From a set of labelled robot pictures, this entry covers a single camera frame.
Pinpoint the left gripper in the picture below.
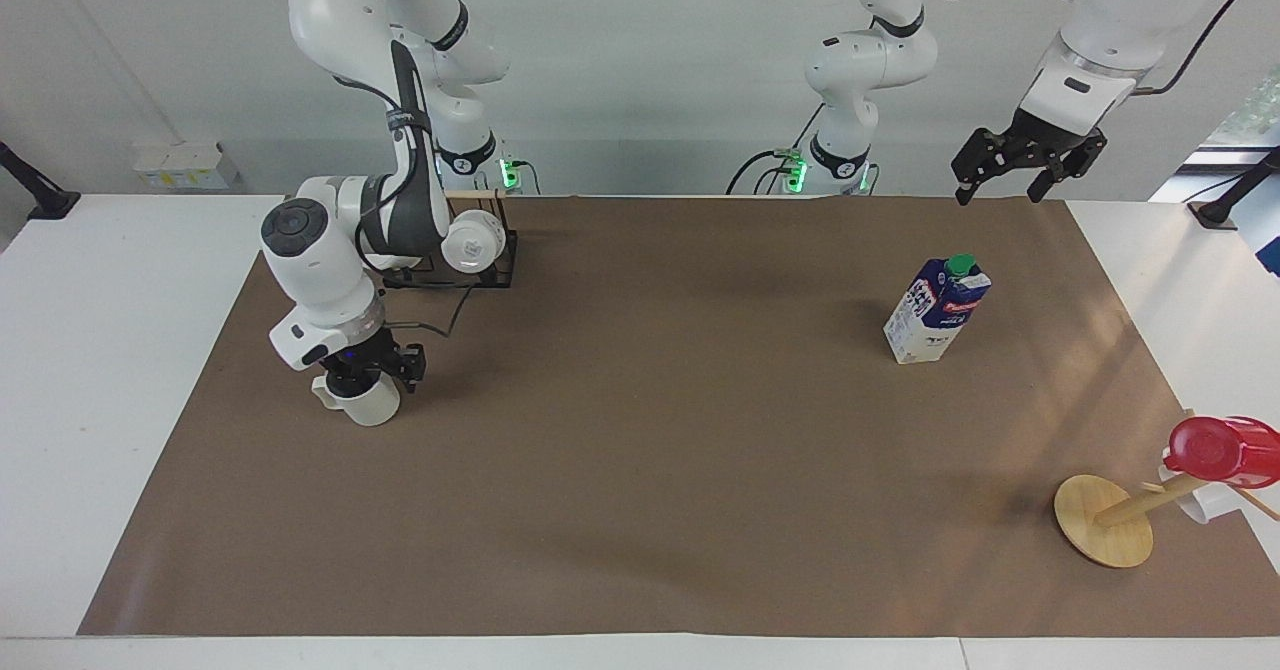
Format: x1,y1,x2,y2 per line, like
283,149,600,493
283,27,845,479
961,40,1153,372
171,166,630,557
951,108,1108,207

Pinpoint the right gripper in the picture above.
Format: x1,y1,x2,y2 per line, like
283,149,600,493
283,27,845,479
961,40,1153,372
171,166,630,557
324,334,428,399

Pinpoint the white cup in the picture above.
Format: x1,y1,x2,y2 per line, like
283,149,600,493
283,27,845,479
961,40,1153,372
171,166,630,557
311,372,402,427
1158,458,1242,526

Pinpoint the milk carton with green cap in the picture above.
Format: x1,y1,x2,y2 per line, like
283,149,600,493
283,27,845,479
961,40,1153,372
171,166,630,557
883,253,994,366

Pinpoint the red cup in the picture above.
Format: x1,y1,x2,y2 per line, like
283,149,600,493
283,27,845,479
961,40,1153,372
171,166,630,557
1163,415,1280,490

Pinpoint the wooden cup stand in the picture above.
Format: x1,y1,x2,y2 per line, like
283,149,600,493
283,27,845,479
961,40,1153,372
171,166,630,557
1053,408,1280,569

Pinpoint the black stand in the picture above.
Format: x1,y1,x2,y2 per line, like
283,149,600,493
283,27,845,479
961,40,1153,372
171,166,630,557
0,141,82,222
1187,146,1280,230

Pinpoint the black wire rack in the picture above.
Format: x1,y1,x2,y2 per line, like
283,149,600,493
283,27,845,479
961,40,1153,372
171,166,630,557
383,187,520,292

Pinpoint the white wall socket box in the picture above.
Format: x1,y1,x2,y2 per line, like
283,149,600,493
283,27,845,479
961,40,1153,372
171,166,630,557
132,141,240,192

